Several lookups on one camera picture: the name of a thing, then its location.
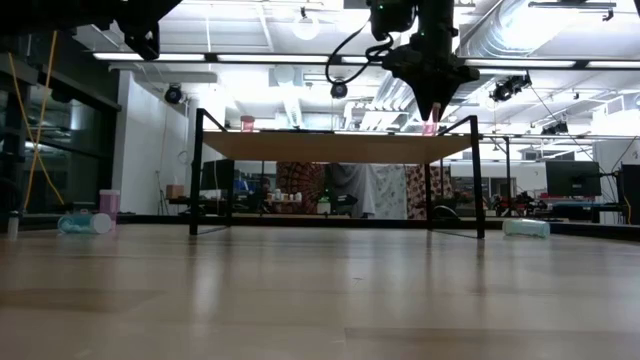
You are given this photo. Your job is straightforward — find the yellow cable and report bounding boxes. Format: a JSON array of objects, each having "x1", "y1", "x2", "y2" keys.
[
  {"x1": 22, "y1": 30, "x2": 59, "y2": 211},
  {"x1": 7, "y1": 52, "x2": 66, "y2": 206}
]

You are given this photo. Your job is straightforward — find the person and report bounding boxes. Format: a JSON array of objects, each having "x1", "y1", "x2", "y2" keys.
[{"x1": 252, "y1": 175, "x2": 274, "y2": 212}]

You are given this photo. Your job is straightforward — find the mandala pattern tapestry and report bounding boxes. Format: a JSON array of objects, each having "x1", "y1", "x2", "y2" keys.
[{"x1": 275, "y1": 161, "x2": 327, "y2": 216}]

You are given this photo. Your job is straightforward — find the wooden shelf black metal frame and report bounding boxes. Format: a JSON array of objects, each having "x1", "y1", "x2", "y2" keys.
[{"x1": 188, "y1": 108, "x2": 487, "y2": 240}]

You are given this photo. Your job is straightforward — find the black standing panel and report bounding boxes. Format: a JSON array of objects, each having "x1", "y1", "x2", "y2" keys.
[{"x1": 619, "y1": 163, "x2": 640, "y2": 226}]

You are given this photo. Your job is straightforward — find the pink medicine bottle white cap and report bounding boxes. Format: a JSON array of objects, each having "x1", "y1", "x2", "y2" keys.
[{"x1": 98, "y1": 188, "x2": 122, "y2": 225}]

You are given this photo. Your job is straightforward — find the blue top desk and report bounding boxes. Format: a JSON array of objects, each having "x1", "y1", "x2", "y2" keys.
[{"x1": 551, "y1": 201, "x2": 626, "y2": 224}]

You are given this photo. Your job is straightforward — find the white patterned hanging cloth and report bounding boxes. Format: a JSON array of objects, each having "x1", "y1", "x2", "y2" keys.
[{"x1": 369, "y1": 164, "x2": 409, "y2": 220}]

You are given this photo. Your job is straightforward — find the black background rig frame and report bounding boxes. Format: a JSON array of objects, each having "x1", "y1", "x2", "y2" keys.
[{"x1": 480, "y1": 133, "x2": 512, "y2": 217}]

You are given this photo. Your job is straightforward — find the black desk monitor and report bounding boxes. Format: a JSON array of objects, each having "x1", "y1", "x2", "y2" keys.
[{"x1": 201, "y1": 159, "x2": 236, "y2": 192}]

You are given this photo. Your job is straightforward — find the blue medicine bottle white cap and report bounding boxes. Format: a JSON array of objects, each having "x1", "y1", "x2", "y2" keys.
[{"x1": 56, "y1": 209, "x2": 114, "y2": 236}]

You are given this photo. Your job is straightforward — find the grey hanging cloth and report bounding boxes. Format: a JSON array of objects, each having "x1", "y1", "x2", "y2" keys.
[{"x1": 327, "y1": 162, "x2": 377, "y2": 219}]

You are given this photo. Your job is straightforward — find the brown floral hanging cloth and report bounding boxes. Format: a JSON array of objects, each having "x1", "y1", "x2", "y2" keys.
[{"x1": 405, "y1": 164, "x2": 454, "y2": 220}]

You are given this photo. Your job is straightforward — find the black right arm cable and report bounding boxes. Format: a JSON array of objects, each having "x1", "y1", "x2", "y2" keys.
[{"x1": 324, "y1": 17, "x2": 396, "y2": 86}]

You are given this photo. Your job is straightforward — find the silver ceiling pipes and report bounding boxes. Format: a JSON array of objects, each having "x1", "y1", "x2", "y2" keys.
[{"x1": 372, "y1": 74, "x2": 426, "y2": 132}]

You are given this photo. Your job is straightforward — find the black table edge rail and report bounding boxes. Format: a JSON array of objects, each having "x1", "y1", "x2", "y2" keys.
[{"x1": 19, "y1": 213, "x2": 640, "y2": 243}]

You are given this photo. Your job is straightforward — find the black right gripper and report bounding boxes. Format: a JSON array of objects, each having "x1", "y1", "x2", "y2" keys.
[{"x1": 382, "y1": 39, "x2": 481, "y2": 122}]

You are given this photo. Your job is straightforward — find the red black equipment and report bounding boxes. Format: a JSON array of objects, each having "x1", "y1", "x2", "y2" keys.
[{"x1": 492, "y1": 191, "x2": 547, "y2": 217}]

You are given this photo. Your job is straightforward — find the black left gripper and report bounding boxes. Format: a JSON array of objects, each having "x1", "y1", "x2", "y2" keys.
[{"x1": 112, "y1": 0, "x2": 184, "y2": 61}]

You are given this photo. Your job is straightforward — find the potted plant white pot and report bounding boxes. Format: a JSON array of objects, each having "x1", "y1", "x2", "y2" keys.
[{"x1": 313, "y1": 177, "x2": 334, "y2": 216}]

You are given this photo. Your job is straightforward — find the white round pendant lamp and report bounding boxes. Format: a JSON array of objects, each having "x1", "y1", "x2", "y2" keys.
[{"x1": 291, "y1": 5, "x2": 322, "y2": 42}]

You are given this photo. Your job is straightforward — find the white LED light strip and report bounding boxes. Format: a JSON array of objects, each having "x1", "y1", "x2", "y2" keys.
[
  {"x1": 587, "y1": 60, "x2": 640, "y2": 70},
  {"x1": 464, "y1": 58, "x2": 576, "y2": 69},
  {"x1": 341, "y1": 55, "x2": 385, "y2": 66},
  {"x1": 217, "y1": 53, "x2": 330, "y2": 64},
  {"x1": 93, "y1": 52, "x2": 206, "y2": 63}
]

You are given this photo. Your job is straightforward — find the black monitor on arm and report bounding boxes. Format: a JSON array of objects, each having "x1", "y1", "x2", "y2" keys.
[{"x1": 545, "y1": 159, "x2": 603, "y2": 198}]

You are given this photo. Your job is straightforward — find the silver ventilation duct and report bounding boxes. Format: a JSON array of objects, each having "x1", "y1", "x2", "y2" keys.
[{"x1": 457, "y1": 0, "x2": 569, "y2": 105}]

